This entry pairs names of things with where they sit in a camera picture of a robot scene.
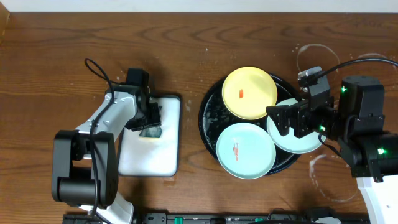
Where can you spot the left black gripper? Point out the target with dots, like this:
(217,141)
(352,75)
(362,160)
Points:
(149,118)

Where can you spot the yellow plate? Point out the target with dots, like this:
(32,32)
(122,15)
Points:
(248,91)

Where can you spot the black rectangular soap tray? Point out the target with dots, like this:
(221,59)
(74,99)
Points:
(150,156)

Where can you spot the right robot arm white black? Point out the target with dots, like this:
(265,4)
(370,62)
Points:
(357,125)

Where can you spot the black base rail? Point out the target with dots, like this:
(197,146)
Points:
(278,215)

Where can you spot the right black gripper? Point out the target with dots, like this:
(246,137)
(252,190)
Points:
(301,111)

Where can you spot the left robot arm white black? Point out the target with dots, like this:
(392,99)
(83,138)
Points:
(85,164)

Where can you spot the mint plate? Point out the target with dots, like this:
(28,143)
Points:
(245,151)
(290,143)

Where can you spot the mint plate front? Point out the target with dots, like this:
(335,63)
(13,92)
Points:
(245,151)

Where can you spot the green yellow sponge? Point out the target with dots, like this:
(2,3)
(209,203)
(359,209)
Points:
(152,132)

